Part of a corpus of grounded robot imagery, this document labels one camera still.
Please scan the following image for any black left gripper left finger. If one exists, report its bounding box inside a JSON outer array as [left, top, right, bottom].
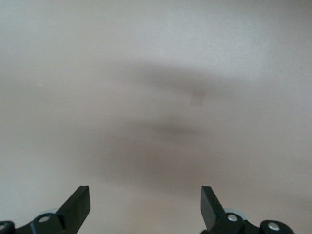
[[0, 185, 91, 234]]

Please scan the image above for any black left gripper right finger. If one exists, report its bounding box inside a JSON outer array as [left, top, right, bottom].
[[199, 185, 293, 234]]

